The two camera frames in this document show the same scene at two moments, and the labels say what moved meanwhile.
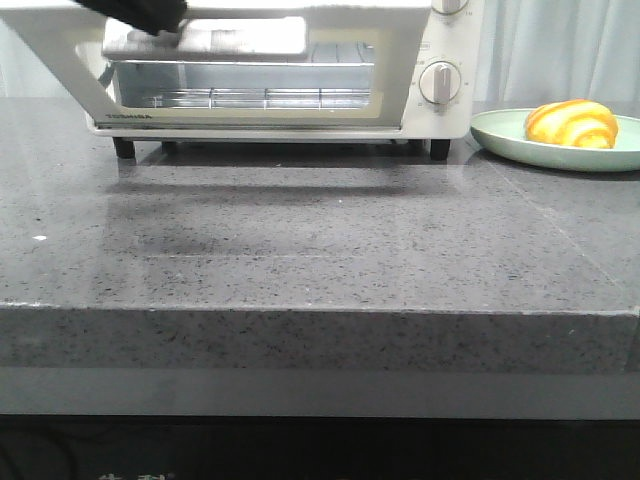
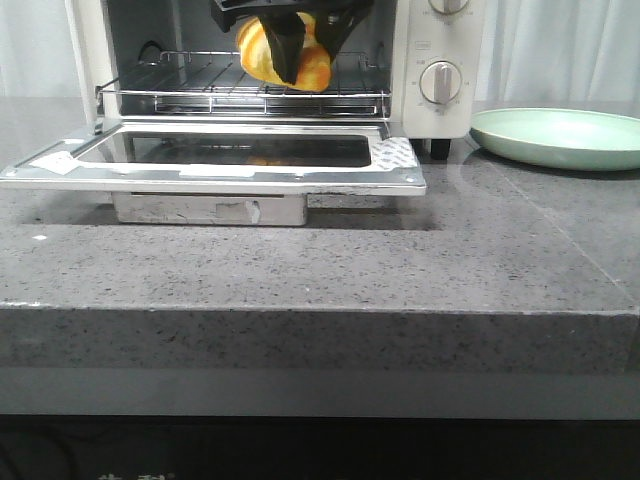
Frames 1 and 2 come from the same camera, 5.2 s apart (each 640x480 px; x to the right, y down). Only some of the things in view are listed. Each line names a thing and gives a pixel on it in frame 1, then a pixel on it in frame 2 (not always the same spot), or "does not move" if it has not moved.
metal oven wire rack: [336, 75] does not move
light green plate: [504, 131] does not move
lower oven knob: [440, 82] does not move
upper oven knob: [448, 7] does not move
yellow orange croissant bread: [578, 122] to [314, 67]
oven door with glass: [235, 65] to [223, 171]
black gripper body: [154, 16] to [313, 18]
